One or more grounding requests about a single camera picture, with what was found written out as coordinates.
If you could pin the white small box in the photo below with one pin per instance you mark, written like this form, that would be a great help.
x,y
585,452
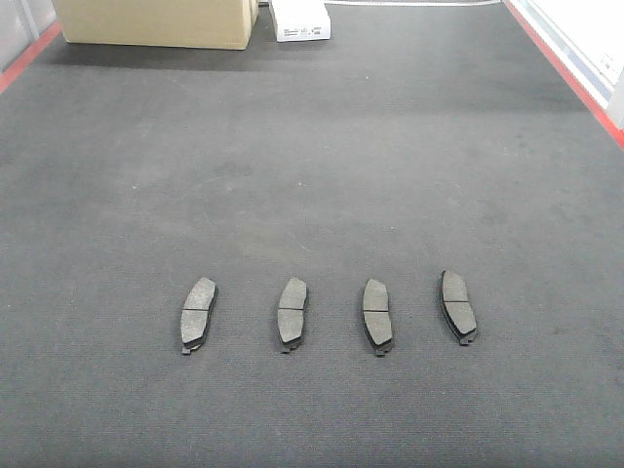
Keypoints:
x,y
300,20

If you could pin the cardboard box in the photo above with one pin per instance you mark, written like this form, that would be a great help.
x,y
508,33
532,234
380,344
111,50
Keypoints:
x,y
200,24

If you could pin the grey brake pad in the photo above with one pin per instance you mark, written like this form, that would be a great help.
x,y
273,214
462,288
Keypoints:
x,y
376,317
196,314
457,307
290,314

